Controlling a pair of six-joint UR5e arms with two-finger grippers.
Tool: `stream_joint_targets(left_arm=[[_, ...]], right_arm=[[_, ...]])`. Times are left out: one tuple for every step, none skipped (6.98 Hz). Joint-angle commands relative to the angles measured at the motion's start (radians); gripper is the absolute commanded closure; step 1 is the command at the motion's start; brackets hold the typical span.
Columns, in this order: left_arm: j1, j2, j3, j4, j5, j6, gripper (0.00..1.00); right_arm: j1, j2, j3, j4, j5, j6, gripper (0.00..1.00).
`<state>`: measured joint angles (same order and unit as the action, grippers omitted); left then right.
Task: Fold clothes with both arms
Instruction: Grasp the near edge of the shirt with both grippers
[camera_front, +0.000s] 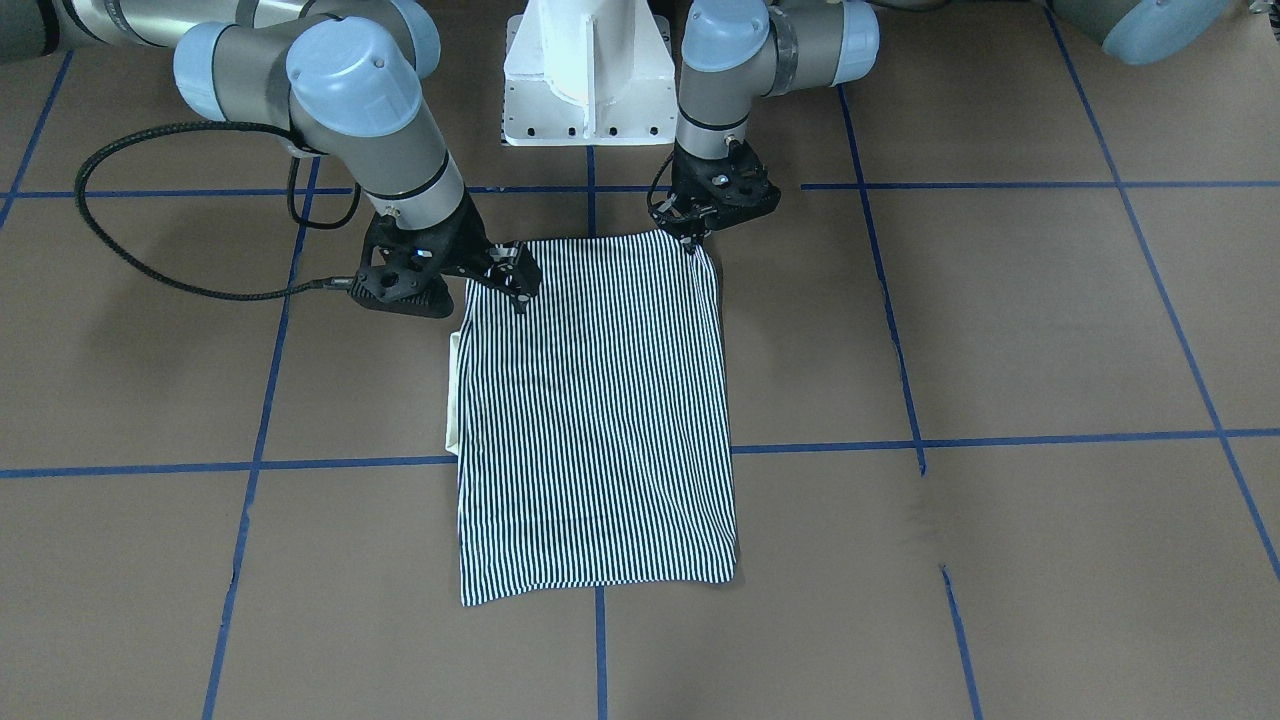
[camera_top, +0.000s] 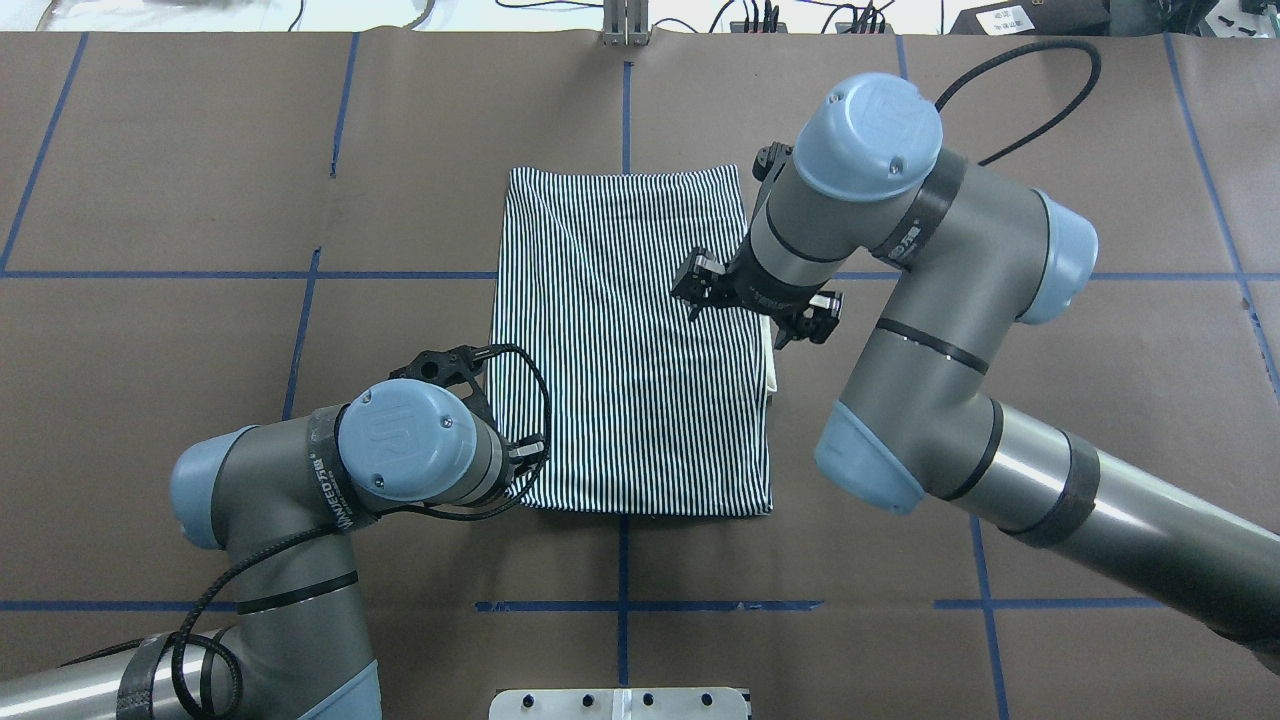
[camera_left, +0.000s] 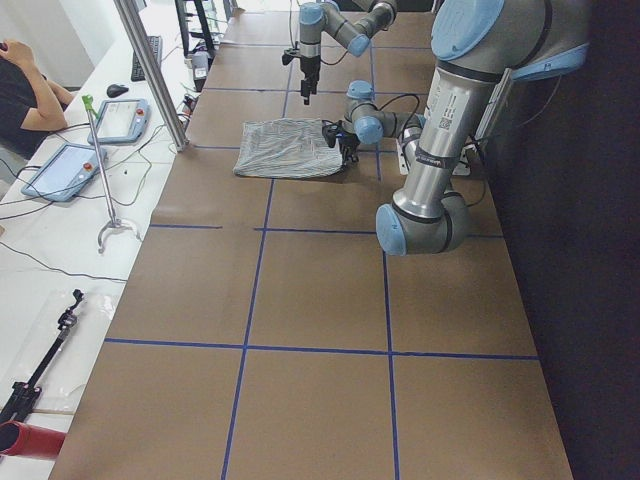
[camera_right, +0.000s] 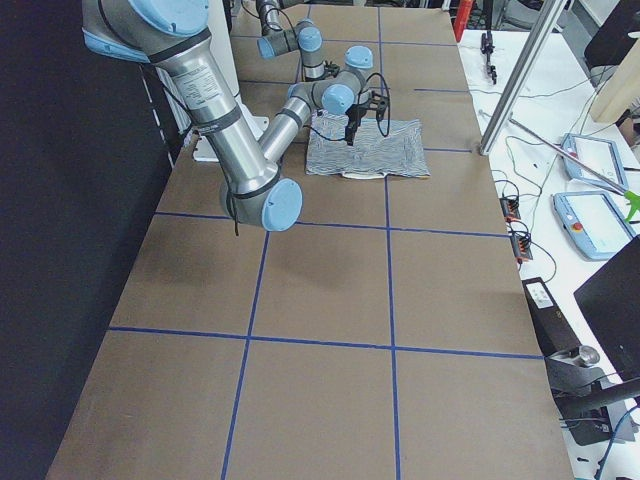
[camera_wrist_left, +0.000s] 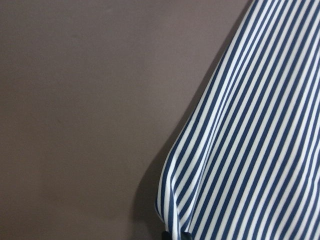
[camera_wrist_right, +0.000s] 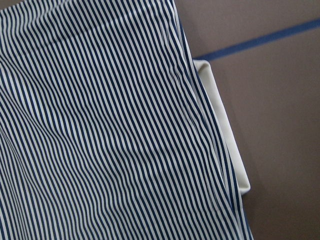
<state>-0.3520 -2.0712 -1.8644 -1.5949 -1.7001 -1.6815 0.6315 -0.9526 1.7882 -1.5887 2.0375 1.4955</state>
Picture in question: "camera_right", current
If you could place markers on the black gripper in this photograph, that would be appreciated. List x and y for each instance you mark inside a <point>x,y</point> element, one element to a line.
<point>354,117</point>

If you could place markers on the striped polo shirt white collar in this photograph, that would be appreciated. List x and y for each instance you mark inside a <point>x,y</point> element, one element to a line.
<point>371,155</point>

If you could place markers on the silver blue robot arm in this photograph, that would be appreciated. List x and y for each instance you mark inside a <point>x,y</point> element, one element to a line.
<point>280,36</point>
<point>175,36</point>

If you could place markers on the black clamp tool on table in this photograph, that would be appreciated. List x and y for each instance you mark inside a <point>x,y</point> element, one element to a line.
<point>487,50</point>

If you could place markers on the upper blue teach pendant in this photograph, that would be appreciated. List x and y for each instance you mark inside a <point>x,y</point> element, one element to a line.
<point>601,155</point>

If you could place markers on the blue teach pendant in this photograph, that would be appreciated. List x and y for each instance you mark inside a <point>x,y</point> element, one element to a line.
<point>601,155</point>
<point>593,222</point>

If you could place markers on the lower blue teach pendant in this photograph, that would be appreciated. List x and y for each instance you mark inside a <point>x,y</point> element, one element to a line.
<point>593,222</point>

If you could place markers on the black box white label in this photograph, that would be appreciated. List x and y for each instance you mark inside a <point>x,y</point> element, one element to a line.
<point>553,332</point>

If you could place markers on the green tipped grabber stick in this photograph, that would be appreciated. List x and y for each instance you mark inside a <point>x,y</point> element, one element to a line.
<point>631,197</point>

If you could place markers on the black monitor on stand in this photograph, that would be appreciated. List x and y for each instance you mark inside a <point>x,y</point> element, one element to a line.
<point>588,402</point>

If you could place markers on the silver round knob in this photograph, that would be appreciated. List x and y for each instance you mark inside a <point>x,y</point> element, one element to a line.
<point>586,356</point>

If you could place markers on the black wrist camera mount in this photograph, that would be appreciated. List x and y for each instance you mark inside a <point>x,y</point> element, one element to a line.
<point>331,69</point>
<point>378,104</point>

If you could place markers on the aluminium extrusion frame post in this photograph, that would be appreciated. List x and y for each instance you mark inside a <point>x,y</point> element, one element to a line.
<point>536,40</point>

